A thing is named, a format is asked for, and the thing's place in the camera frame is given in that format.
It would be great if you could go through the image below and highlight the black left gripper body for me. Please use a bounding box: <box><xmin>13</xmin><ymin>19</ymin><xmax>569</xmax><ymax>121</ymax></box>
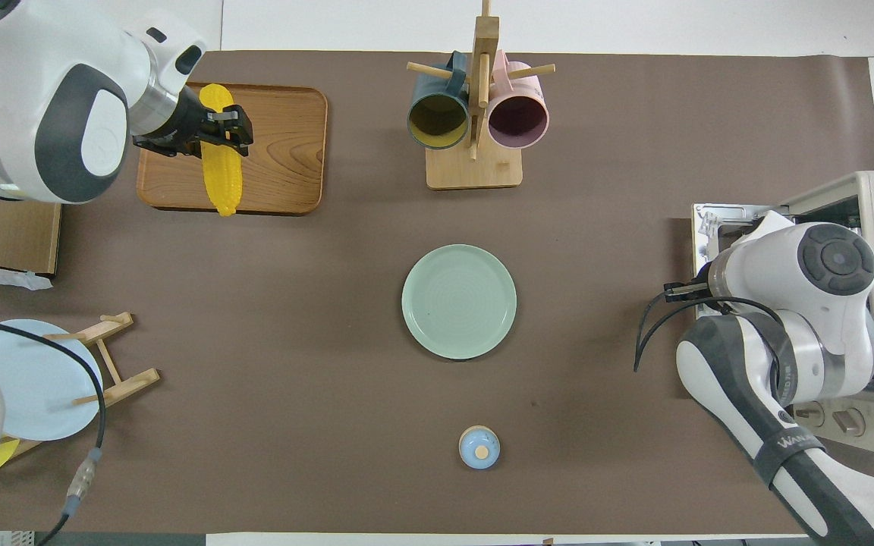
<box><xmin>134</xmin><ymin>106</ymin><xmax>254</xmax><ymax>158</ymax></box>

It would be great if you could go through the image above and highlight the yellow corn cob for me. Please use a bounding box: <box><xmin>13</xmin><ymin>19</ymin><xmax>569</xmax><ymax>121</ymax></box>
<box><xmin>199</xmin><ymin>83</ymin><xmax>245</xmax><ymax>218</ymax></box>

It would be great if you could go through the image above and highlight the pale green plate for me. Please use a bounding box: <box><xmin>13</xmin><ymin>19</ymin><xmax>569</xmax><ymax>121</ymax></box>
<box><xmin>401</xmin><ymin>244</ymin><xmax>518</xmax><ymax>361</ymax></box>

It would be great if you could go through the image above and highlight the toaster oven glass door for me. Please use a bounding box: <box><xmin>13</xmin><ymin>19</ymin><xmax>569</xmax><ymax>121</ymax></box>
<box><xmin>691</xmin><ymin>203</ymin><xmax>794</xmax><ymax>323</ymax></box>

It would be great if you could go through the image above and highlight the wooden serving tray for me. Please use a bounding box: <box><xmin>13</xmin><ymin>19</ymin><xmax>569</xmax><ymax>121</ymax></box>
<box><xmin>137</xmin><ymin>81</ymin><xmax>329</xmax><ymax>215</ymax></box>

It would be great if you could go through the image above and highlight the dark blue mug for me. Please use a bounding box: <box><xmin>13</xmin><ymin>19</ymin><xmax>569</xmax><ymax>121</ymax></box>
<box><xmin>407</xmin><ymin>52</ymin><xmax>471</xmax><ymax>151</ymax></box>

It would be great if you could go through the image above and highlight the wooden mug tree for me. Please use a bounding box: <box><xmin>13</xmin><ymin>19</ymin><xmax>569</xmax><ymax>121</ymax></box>
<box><xmin>407</xmin><ymin>0</ymin><xmax>557</xmax><ymax>190</ymax></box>

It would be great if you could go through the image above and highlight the wooden plate rack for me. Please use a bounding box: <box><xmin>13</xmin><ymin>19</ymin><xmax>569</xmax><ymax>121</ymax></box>
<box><xmin>0</xmin><ymin>312</ymin><xmax>161</xmax><ymax>460</ymax></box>

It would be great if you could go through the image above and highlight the pink mug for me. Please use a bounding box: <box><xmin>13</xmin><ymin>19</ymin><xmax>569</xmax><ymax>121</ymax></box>
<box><xmin>487</xmin><ymin>50</ymin><xmax>551</xmax><ymax>150</ymax></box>

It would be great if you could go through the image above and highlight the light blue plate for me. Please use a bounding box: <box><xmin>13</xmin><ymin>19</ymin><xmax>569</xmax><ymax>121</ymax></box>
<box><xmin>0</xmin><ymin>319</ymin><xmax>104</xmax><ymax>442</ymax></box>

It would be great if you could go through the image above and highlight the blue lid with cork knob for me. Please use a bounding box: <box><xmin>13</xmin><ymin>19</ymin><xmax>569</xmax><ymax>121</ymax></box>
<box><xmin>458</xmin><ymin>425</ymin><xmax>501</xmax><ymax>470</ymax></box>

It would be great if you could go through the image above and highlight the brown table mat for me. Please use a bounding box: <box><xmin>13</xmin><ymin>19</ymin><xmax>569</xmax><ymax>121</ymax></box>
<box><xmin>0</xmin><ymin>51</ymin><xmax>874</xmax><ymax>534</ymax></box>

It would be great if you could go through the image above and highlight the wire and wood shelf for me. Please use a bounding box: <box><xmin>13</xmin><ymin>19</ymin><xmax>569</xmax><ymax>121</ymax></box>
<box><xmin>0</xmin><ymin>199</ymin><xmax>62</xmax><ymax>275</ymax></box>

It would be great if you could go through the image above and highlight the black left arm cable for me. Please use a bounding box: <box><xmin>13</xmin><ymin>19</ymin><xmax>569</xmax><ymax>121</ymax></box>
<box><xmin>0</xmin><ymin>312</ymin><xmax>108</xmax><ymax>546</ymax></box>

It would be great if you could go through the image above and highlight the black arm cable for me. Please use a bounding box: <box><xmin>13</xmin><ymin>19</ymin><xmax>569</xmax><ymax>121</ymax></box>
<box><xmin>0</xmin><ymin>312</ymin><xmax>108</xmax><ymax>546</ymax></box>
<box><xmin>633</xmin><ymin>281</ymin><xmax>787</xmax><ymax>372</ymax></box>

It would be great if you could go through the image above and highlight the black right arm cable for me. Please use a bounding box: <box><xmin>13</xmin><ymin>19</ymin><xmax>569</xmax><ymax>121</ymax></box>
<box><xmin>633</xmin><ymin>281</ymin><xmax>787</xmax><ymax>372</ymax></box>

